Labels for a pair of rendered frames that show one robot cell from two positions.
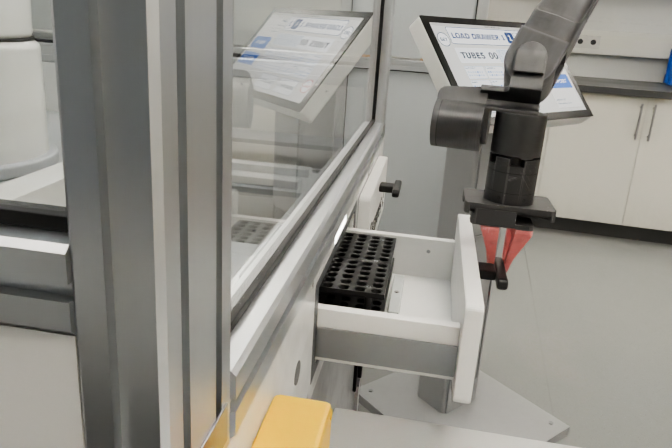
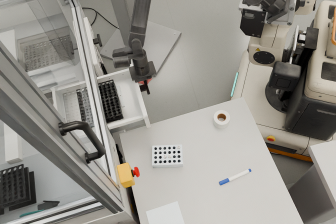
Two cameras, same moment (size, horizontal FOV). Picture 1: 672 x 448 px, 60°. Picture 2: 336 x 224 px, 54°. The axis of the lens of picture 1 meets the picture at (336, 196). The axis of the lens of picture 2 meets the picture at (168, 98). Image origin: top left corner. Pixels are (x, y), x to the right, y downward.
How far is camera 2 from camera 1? 0.90 m
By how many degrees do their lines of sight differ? 45
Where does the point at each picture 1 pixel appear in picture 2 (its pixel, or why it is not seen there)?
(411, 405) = not seen: hidden behind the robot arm
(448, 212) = not seen: outside the picture
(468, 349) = (147, 121)
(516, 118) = (138, 60)
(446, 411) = not seen: hidden behind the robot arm
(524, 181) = (145, 70)
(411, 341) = (133, 123)
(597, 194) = not seen: outside the picture
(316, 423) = (127, 169)
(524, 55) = (134, 45)
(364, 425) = (128, 135)
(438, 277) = (128, 78)
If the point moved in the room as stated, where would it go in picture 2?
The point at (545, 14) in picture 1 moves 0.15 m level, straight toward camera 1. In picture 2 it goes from (135, 27) to (139, 61)
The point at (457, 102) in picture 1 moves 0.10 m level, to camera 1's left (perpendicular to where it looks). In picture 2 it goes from (119, 57) to (94, 68)
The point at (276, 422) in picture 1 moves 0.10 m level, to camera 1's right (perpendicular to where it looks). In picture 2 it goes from (121, 172) to (146, 161)
